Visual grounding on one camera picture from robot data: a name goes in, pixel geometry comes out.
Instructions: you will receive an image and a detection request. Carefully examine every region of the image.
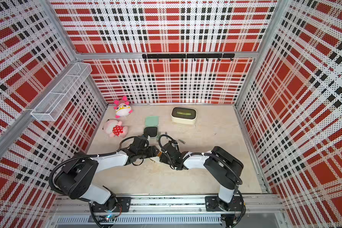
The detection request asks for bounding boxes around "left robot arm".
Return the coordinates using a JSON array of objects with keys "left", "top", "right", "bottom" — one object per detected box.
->
[{"left": 48, "top": 136, "right": 160, "bottom": 204}]

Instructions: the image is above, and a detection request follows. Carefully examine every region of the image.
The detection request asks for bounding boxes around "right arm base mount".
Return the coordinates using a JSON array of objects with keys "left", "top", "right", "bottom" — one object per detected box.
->
[{"left": 205, "top": 196, "right": 243, "bottom": 212}]

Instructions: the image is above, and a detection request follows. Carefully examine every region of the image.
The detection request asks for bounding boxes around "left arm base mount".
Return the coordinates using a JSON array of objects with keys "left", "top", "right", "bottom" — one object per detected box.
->
[{"left": 92, "top": 196, "right": 132, "bottom": 213}]

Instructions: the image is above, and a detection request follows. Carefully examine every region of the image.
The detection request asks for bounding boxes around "aluminium front rail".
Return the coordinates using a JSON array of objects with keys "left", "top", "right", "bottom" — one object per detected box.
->
[{"left": 45, "top": 194, "right": 289, "bottom": 228}]

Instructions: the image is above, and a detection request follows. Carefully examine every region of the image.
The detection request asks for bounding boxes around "pink owl plush toy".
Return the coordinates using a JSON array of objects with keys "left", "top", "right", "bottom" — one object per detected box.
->
[{"left": 114, "top": 96, "right": 133, "bottom": 119}]

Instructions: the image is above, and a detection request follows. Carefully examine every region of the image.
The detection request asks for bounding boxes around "pink doll red dress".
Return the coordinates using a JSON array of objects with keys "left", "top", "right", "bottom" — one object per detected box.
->
[{"left": 102, "top": 119, "right": 128, "bottom": 138}]

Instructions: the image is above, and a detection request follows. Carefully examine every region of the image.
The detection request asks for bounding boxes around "cream tissue box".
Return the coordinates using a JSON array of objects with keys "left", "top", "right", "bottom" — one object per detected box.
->
[{"left": 171, "top": 107, "right": 197, "bottom": 125}]

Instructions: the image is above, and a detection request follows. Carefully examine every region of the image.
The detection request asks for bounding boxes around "green nail clipper case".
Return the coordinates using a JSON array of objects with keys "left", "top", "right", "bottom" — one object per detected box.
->
[{"left": 143, "top": 116, "right": 159, "bottom": 139}]

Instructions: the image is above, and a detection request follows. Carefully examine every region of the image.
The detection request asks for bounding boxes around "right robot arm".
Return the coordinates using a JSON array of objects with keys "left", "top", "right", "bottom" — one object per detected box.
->
[{"left": 160, "top": 141, "right": 244, "bottom": 203}]

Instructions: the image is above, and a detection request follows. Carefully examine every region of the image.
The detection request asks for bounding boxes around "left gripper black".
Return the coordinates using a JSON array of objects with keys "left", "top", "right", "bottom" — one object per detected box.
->
[{"left": 138, "top": 145, "right": 161, "bottom": 159}]

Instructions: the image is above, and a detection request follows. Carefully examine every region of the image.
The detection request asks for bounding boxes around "cream case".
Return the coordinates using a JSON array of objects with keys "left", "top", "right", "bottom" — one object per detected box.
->
[{"left": 150, "top": 151, "right": 162, "bottom": 163}]

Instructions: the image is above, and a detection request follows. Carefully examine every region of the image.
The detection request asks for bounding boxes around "white wire mesh basket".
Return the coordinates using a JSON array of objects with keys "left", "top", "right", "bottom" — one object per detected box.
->
[{"left": 31, "top": 62, "right": 92, "bottom": 122}]

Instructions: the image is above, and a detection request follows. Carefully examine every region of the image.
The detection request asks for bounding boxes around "black wall hook rail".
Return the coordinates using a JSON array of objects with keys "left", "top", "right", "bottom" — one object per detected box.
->
[{"left": 142, "top": 53, "right": 235, "bottom": 60}]

